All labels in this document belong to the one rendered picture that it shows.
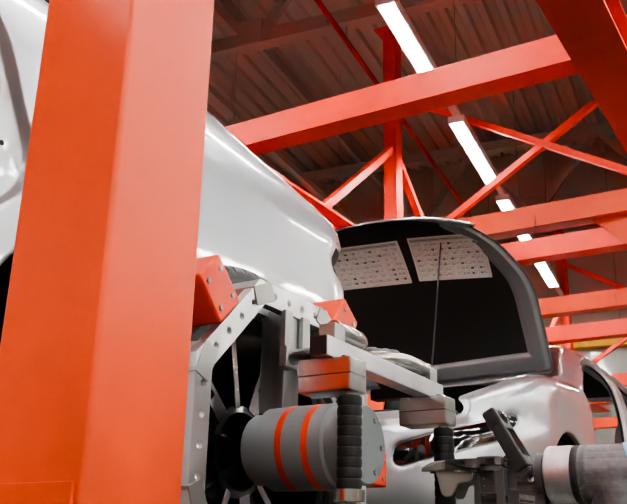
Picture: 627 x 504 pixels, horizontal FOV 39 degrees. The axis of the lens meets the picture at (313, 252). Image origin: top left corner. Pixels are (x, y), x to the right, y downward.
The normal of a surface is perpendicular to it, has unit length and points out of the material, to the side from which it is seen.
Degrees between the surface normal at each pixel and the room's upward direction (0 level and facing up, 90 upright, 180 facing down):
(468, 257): 141
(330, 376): 90
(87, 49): 90
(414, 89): 90
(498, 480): 90
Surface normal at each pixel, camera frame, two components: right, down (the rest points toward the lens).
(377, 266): -0.34, 0.55
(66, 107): -0.51, -0.29
